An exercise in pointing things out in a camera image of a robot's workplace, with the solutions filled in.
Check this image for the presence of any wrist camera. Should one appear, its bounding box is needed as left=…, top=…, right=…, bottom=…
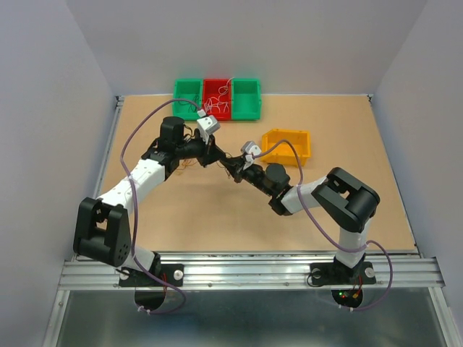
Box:
left=196, top=116, right=221, bottom=144
left=241, top=141, right=262, bottom=171

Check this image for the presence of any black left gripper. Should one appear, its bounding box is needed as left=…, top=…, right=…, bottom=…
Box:
left=176, top=131, right=226, bottom=168

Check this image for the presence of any aluminium rail frame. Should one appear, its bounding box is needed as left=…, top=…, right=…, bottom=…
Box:
left=40, top=94, right=463, bottom=347

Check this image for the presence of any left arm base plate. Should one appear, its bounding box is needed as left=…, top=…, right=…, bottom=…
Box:
left=118, top=263, right=184, bottom=288

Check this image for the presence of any left green plastic bin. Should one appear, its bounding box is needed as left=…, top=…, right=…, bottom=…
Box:
left=172, top=79, right=203, bottom=121

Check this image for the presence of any red plastic bin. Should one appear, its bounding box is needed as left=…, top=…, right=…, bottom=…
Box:
left=203, top=78, right=232, bottom=121

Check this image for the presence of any right green plastic bin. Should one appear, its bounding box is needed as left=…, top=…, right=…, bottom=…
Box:
left=231, top=78, right=262, bottom=121

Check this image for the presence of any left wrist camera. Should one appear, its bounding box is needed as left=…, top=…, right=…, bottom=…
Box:
left=196, top=116, right=221, bottom=144

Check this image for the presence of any dark brown wire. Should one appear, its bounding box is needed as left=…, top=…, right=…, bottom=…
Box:
left=177, top=93, right=202, bottom=113

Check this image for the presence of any yellow plastic bin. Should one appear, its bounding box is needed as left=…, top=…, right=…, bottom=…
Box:
left=260, top=129, right=311, bottom=166

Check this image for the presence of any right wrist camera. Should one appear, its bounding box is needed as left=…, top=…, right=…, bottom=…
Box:
left=241, top=141, right=262, bottom=171

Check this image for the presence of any wire bundle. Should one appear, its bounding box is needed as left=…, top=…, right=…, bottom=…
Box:
left=173, top=158, right=232, bottom=180

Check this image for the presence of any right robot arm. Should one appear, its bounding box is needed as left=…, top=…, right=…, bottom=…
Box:
left=221, top=157, right=381, bottom=282

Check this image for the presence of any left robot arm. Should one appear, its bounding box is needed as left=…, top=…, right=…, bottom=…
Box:
left=73, top=116, right=220, bottom=285

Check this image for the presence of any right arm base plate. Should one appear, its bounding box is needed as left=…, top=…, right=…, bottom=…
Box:
left=309, top=261, right=376, bottom=286

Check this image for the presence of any green plastic bin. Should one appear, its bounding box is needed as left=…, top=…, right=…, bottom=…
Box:
left=231, top=78, right=262, bottom=121
left=172, top=79, right=203, bottom=121

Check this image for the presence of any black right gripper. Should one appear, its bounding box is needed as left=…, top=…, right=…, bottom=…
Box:
left=221, top=154, right=273, bottom=197

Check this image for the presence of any white wire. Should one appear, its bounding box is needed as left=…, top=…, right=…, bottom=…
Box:
left=204, top=99, right=232, bottom=115
left=205, top=77, right=236, bottom=109

